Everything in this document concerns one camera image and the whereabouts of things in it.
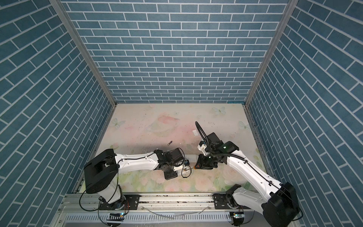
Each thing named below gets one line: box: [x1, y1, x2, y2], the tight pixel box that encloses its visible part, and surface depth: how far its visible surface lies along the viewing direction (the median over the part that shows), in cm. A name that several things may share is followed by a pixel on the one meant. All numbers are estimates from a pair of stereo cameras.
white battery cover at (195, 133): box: [191, 129, 200, 137], surface depth 104 cm
